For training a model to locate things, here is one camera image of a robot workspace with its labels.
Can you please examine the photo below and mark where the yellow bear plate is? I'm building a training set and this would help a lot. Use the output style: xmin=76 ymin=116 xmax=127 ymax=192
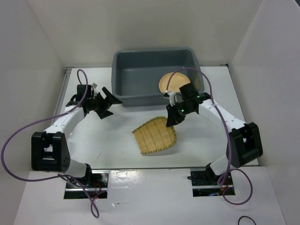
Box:
xmin=158 ymin=72 xmax=190 ymax=93

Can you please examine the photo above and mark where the grey plastic bin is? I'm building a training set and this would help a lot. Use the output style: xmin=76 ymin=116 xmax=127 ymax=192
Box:
xmin=111 ymin=47 xmax=204 ymax=107

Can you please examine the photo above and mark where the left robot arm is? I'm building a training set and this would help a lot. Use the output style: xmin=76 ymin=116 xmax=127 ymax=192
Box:
xmin=31 ymin=84 xmax=122 ymax=188

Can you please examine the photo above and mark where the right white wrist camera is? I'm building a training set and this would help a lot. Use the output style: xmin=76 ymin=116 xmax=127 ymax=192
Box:
xmin=164 ymin=91 xmax=181 ymax=106

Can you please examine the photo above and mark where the purple cable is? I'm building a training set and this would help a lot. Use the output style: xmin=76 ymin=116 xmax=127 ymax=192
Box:
xmin=165 ymin=67 xmax=254 ymax=206
xmin=1 ymin=69 xmax=107 ymax=218

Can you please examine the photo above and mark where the aluminium table edge rail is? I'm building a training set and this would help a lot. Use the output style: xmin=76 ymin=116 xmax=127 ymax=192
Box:
xmin=53 ymin=67 xmax=74 ymax=116

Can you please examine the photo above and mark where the black cable loop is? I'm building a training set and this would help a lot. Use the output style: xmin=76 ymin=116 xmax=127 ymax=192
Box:
xmin=238 ymin=216 xmax=256 ymax=225

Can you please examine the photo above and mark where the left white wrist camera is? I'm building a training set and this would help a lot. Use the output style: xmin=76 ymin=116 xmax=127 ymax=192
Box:
xmin=91 ymin=83 xmax=99 ymax=97

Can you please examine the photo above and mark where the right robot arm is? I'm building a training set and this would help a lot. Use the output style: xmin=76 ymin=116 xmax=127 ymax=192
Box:
xmin=164 ymin=83 xmax=263 ymax=184

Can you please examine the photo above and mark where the woven bamboo basket tray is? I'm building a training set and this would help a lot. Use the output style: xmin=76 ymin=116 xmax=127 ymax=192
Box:
xmin=132 ymin=116 xmax=177 ymax=155

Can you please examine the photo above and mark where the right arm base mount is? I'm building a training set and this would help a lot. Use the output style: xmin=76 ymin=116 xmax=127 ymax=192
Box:
xmin=187 ymin=168 xmax=235 ymax=197

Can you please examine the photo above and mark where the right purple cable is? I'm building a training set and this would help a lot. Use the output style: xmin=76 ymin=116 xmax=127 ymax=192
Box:
xmin=165 ymin=67 xmax=254 ymax=206

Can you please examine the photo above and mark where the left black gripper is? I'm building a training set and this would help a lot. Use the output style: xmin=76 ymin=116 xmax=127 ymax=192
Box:
xmin=88 ymin=87 xmax=122 ymax=119

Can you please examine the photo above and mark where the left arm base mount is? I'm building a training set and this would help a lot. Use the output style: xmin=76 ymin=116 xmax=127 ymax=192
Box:
xmin=63 ymin=170 xmax=109 ymax=200

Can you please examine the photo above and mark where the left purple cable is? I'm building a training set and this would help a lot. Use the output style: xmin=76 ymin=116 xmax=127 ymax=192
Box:
xmin=1 ymin=69 xmax=107 ymax=218

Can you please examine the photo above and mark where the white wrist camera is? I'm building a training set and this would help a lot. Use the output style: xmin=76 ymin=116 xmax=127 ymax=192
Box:
xmin=164 ymin=91 xmax=181 ymax=106
xmin=91 ymin=83 xmax=99 ymax=97

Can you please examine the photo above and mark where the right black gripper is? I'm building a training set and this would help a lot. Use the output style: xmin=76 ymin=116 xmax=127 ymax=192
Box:
xmin=166 ymin=101 xmax=194 ymax=127

